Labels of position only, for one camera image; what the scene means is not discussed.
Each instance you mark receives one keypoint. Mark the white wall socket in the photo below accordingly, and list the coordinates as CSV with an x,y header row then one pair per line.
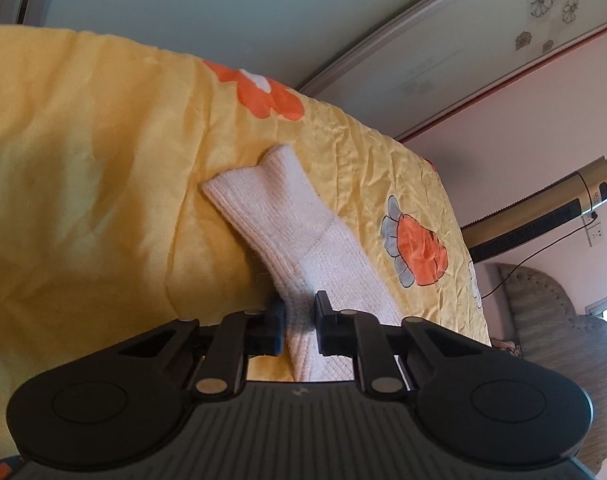
x,y
596,236

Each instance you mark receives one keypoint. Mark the white floral sliding wardrobe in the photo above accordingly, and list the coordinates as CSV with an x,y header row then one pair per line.
x,y
458,50

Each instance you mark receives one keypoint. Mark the beige upholstered headboard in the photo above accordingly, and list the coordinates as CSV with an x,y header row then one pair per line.
x,y
543,300

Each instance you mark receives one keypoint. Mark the yellow floral blanket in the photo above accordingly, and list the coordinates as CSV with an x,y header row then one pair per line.
x,y
83,160

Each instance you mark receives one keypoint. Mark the gold tower air conditioner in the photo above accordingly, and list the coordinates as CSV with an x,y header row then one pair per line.
x,y
533,210

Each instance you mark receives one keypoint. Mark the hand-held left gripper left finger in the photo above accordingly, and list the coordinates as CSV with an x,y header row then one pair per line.
x,y
276,332

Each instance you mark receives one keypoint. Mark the white knitted sweater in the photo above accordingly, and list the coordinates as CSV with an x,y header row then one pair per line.
x,y
293,240

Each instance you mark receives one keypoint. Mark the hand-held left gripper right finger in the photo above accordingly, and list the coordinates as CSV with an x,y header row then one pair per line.
x,y
325,332

